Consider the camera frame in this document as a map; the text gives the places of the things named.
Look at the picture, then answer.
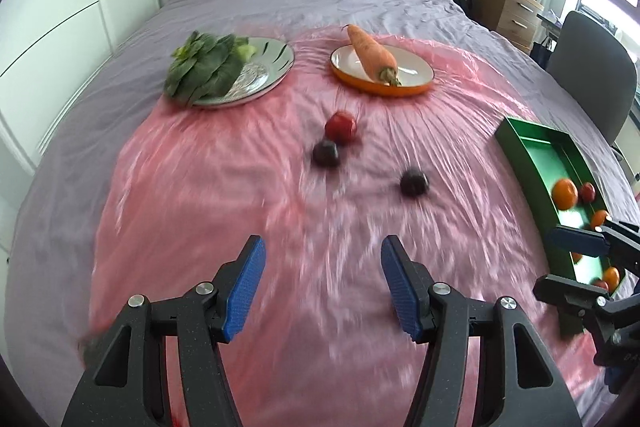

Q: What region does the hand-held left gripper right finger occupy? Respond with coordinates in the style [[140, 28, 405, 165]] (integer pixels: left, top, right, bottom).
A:
[[381, 234, 583, 427]]

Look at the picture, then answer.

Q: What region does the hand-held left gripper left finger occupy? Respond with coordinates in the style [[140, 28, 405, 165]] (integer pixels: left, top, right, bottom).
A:
[[62, 234, 267, 427]]

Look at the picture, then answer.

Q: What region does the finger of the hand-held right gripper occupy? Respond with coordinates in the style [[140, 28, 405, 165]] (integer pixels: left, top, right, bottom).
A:
[[545, 217, 640, 270], [532, 273, 613, 322]]

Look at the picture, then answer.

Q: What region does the green tray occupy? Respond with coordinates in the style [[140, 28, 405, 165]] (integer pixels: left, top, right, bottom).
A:
[[495, 116, 626, 338]]

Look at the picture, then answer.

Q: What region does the dark purple plum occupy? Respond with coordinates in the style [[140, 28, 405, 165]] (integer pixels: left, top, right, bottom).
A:
[[312, 140, 342, 168], [400, 169, 430, 198]]

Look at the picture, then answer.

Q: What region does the person's right hand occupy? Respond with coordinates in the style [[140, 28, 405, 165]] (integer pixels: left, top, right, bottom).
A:
[[603, 364, 623, 395]]

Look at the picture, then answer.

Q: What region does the pink plastic sheet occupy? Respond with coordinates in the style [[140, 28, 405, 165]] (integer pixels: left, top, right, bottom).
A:
[[87, 24, 608, 427]]

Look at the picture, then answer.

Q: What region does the grey chair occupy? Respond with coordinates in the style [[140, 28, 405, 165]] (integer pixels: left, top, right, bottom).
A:
[[546, 11, 640, 148]]

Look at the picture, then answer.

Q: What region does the orange rimmed plate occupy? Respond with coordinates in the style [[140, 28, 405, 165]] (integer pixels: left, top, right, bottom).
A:
[[330, 44, 435, 96]]

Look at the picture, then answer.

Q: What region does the leafy green vegetable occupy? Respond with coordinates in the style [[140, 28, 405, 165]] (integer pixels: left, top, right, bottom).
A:
[[164, 31, 258, 104]]

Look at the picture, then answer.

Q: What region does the silver patterned plate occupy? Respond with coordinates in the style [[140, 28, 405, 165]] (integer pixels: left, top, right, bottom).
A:
[[192, 37, 296, 109]]

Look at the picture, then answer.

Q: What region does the wooden drawer cabinet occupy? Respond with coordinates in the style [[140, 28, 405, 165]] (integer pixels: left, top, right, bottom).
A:
[[472, 0, 546, 55]]

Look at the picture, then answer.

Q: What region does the carrot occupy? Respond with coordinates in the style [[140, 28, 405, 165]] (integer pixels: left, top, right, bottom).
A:
[[346, 24, 402, 86]]

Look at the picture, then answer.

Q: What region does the white wardrobe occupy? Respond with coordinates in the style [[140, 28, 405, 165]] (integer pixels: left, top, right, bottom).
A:
[[0, 0, 163, 188]]

